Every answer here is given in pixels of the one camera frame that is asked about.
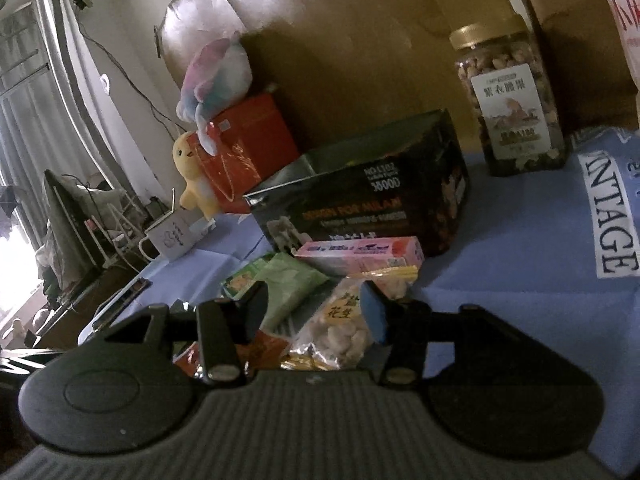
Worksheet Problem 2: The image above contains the nut jar with gold lid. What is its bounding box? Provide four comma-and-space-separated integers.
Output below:
448, 15, 571, 178

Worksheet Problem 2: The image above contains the cluttered wooden side table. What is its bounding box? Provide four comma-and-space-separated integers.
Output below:
27, 255, 151, 351

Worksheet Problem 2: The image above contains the red gift bag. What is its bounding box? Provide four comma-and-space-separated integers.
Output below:
197, 92, 301, 216

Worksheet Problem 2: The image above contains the brown cardboard sheet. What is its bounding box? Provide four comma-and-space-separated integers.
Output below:
152, 0, 246, 92

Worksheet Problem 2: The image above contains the blue printed bedsheet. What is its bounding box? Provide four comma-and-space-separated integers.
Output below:
80, 127, 640, 480

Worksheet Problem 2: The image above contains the rounded wooden board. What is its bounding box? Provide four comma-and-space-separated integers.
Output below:
515, 0, 640, 133

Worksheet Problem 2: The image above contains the pastel plush toy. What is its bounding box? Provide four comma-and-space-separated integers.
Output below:
176, 30, 252, 156

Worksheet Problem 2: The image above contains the yellow duck plush toy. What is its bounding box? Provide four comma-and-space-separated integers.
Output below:
172, 130, 223, 221

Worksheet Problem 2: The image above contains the pale green snack packet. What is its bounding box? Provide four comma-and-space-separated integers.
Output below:
252, 252, 331, 333

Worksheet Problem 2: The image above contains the grey curtain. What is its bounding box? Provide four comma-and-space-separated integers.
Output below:
0, 7, 103, 261

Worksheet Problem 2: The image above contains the green orange snack packet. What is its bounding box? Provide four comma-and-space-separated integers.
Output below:
220, 260, 268, 302

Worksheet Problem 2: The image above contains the pink snack bag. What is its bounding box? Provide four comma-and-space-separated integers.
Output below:
575, 0, 640, 106

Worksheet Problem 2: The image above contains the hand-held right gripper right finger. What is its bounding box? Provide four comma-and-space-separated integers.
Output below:
359, 280, 568, 387

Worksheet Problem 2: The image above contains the white enamel mug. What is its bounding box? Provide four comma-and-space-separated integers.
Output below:
137, 208, 201, 263

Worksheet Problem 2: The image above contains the clear gold-edged peanut packet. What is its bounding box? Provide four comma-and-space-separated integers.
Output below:
280, 266, 418, 372

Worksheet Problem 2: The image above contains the black wall cable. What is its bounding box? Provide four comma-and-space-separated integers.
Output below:
72, 0, 176, 136

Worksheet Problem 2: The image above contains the pink rectangular snack box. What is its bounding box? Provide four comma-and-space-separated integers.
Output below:
294, 236, 426, 276

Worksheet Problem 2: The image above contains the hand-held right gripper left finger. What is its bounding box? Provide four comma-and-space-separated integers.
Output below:
82, 280, 271, 387

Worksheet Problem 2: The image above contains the black printed cardboard box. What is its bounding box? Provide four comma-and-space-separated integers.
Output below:
242, 108, 471, 261

